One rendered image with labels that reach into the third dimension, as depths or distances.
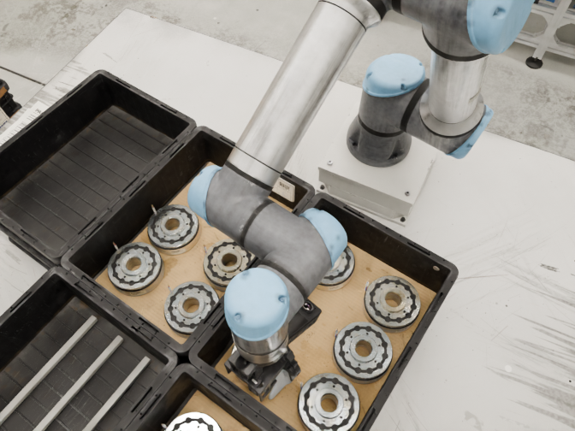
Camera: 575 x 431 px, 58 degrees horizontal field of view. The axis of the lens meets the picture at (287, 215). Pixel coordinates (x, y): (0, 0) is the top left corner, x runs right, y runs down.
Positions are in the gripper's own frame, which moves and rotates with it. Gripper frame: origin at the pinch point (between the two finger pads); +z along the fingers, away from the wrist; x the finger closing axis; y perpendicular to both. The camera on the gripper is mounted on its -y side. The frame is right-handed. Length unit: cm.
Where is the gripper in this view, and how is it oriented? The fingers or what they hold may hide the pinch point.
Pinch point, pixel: (275, 366)
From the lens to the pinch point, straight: 93.4
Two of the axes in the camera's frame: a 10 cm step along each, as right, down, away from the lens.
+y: -6.3, 6.6, -4.0
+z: 0.1, 5.3, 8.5
